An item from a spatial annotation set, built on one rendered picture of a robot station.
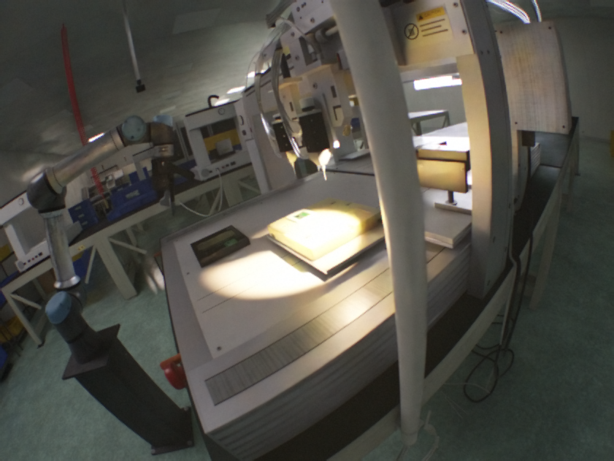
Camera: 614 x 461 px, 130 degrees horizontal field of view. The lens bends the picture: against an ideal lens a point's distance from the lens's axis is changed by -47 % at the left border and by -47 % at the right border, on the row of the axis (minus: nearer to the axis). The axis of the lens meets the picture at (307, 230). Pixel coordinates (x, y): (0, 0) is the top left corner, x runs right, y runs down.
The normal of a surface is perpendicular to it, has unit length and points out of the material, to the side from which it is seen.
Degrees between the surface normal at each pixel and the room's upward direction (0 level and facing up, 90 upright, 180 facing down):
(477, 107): 90
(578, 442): 0
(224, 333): 0
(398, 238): 91
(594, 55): 90
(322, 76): 90
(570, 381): 0
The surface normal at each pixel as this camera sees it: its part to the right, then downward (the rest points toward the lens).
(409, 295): -0.33, 0.47
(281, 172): 0.52, 0.22
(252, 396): -0.24, -0.89
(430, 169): -0.82, 0.40
